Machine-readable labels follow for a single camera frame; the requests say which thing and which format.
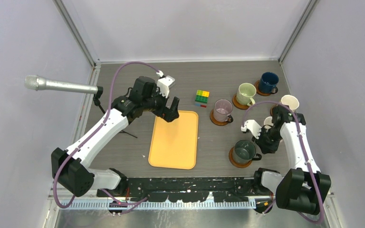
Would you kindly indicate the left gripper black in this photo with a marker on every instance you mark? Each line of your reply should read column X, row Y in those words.
column 168, row 115

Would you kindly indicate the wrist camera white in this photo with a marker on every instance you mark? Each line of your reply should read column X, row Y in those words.
column 251, row 126
column 164, row 84

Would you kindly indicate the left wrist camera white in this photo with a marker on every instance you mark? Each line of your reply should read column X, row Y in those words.
column 164, row 84

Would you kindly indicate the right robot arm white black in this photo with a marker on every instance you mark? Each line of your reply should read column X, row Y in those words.
column 304, row 188

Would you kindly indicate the colourful toy brick block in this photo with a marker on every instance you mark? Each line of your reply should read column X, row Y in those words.
column 201, row 98

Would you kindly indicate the navy blue mug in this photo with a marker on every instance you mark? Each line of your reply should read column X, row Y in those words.
column 268, row 83

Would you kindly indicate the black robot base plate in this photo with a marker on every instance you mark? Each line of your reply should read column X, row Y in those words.
column 223, row 189

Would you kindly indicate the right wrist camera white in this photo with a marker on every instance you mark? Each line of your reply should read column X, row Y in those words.
column 251, row 126

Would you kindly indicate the yellow tray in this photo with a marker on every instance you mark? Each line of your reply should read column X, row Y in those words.
column 174, row 144

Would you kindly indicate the dark green mug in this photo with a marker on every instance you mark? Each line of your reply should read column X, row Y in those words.
column 244, row 151

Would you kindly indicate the mauve mug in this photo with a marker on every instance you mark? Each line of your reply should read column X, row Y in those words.
column 222, row 109

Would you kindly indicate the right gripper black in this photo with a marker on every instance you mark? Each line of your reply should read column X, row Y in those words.
column 265, row 148

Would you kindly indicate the cream yellow mug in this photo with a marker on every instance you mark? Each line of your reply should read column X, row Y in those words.
column 291, row 101

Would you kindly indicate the light green mug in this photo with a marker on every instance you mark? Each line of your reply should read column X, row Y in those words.
column 245, row 94

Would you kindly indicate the black microphone tripod stand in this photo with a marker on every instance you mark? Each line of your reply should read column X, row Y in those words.
column 112, row 123

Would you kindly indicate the silver microphone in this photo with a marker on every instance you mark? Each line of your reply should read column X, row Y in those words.
column 38, row 83

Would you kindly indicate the pink white mug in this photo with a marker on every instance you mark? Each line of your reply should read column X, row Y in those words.
column 268, row 122

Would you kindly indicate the brown wooden coaster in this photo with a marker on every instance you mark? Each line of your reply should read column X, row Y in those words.
column 272, row 110
column 237, row 105
column 237, row 164
column 258, row 91
column 214, row 121

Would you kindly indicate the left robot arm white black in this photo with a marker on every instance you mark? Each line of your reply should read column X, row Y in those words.
column 71, row 167

